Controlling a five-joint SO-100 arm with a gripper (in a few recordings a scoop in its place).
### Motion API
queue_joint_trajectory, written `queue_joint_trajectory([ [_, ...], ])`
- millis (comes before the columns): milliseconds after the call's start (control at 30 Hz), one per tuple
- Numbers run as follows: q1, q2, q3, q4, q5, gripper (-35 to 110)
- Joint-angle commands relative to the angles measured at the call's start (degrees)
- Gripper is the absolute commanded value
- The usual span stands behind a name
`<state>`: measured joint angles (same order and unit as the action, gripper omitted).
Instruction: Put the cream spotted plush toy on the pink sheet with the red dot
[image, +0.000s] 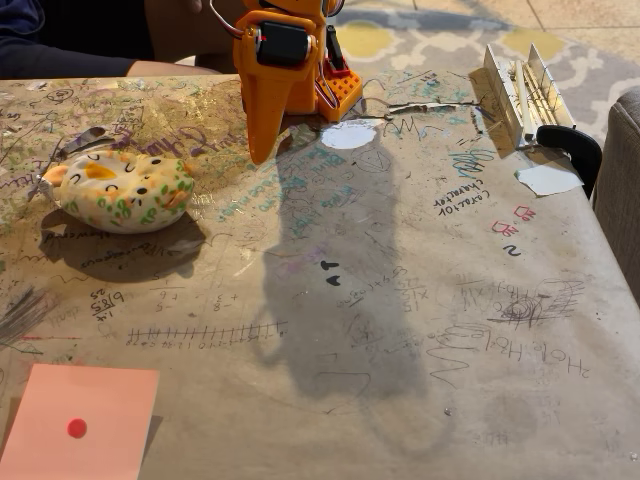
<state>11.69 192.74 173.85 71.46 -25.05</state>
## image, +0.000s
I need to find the white paper scrap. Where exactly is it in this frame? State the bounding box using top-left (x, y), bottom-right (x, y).
top-left (514, 162), bottom-right (585, 197)

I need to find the black red base clamp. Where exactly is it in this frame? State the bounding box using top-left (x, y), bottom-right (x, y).
top-left (323, 23), bottom-right (352, 76)

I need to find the pink paper sheet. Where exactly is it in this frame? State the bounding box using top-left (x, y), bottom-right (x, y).
top-left (0, 363), bottom-right (161, 480)

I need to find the grey fabric sofa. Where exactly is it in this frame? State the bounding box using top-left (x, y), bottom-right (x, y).
top-left (592, 85), bottom-right (640, 301)

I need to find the scribbled brown paper table cover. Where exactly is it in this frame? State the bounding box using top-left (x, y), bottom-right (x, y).
top-left (0, 69), bottom-right (640, 480)

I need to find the grey yellow patterned rug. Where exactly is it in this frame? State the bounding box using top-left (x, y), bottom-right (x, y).
top-left (319, 0), bottom-right (640, 139)

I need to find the white floral cat plush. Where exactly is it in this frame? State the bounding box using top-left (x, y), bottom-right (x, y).
top-left (30, 149), bottom-right (196, 235)

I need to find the seated person body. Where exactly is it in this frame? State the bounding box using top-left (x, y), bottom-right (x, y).
top-left (0, 0), bottom-right (241, 69)

